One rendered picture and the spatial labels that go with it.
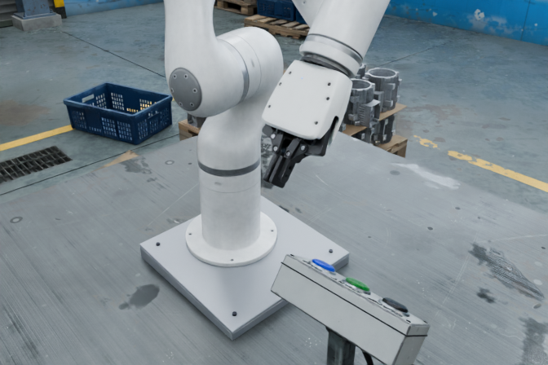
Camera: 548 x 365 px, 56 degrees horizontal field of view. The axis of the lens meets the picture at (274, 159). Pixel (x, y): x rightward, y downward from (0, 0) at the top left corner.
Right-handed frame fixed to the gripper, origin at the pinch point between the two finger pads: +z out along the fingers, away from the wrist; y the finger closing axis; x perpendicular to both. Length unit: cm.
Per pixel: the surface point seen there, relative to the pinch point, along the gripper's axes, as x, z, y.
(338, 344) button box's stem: 1.2, 15.8, 17.4
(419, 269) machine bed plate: 46.9, 6.0, 8.0
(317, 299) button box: -3.6, 11.5, 14.9
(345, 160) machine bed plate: 69, -11, -30
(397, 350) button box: -3.6, 11.7, 25.3
